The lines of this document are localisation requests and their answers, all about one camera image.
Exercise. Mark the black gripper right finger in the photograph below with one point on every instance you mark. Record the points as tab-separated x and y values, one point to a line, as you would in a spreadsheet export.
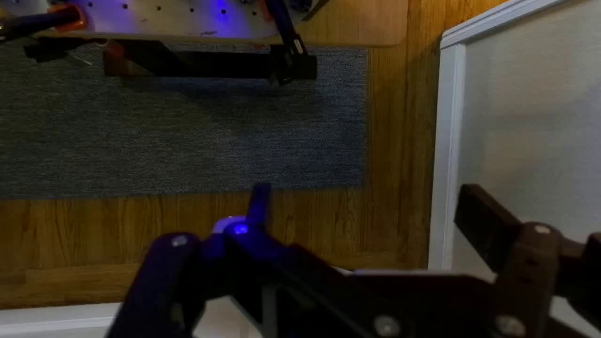
533	264

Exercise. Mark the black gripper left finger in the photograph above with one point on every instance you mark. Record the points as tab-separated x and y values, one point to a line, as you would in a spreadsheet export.
283	290

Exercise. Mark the white panel door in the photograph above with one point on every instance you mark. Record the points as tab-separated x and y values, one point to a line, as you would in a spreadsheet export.
519	114

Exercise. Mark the white baseboard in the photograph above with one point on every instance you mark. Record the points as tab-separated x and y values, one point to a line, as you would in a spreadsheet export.
221	320

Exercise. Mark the grey floor rug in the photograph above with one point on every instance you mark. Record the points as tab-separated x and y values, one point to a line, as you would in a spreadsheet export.
69	131

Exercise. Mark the robot mobile base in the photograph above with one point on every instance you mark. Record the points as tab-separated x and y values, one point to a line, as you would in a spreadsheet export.
172	39

